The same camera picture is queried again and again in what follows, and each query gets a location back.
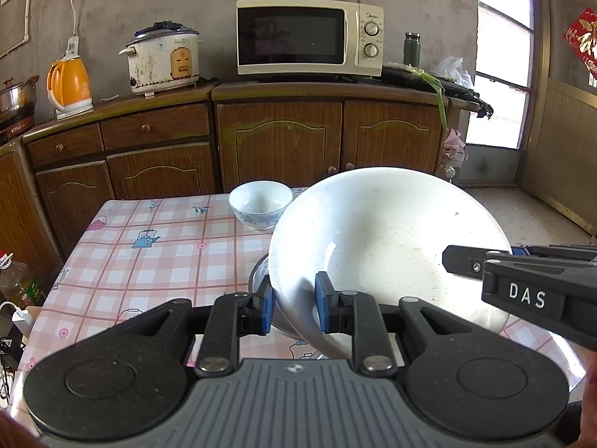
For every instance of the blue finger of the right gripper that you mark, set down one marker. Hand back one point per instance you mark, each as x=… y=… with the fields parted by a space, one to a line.
x=522 y=250

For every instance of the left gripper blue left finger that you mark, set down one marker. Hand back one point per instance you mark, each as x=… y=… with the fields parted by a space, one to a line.
x=231 y=317

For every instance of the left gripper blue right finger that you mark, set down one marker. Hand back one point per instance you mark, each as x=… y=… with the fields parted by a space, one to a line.
x=357 y=315

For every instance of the white ceramic bowl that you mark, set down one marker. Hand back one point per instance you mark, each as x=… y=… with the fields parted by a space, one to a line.
x=381 y=231

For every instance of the blue floral ceramic bowl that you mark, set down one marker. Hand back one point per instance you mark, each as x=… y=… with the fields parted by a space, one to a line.
x=260 y=204

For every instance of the right hand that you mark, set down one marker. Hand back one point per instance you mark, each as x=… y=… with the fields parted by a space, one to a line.
x=588 y=424

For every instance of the pink plaid tablecloth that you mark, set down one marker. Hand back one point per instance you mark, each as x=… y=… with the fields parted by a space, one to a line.
x=138 y=254

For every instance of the brown wooden cabinet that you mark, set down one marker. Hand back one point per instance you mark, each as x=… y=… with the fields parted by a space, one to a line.
x=206 y=139

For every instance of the white power adapter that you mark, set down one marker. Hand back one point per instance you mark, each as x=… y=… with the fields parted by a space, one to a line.
x=23 y=320

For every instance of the cooking oil bottle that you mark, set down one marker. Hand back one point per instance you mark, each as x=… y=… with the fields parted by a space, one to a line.
x=18 y=283

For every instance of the red paper door decoration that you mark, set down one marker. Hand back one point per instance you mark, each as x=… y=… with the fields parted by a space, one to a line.
x=581 y=36

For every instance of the green thermos bottle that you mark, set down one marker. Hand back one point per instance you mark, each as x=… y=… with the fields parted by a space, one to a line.
x=412 y=49

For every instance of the white rice cooker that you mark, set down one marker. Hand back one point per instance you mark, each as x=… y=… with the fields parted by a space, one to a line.
x=162 y=57

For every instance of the orange electric kettle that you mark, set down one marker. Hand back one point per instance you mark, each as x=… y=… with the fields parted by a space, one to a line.
x=68 y=87

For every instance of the cream microwave oven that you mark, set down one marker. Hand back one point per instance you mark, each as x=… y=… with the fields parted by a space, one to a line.
x=309 y=37

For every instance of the red induction cooker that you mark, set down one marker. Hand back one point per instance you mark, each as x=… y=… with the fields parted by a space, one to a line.
x=15 y=126

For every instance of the steel pot with lid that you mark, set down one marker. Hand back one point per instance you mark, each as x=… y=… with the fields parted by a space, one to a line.
x=18 y=99

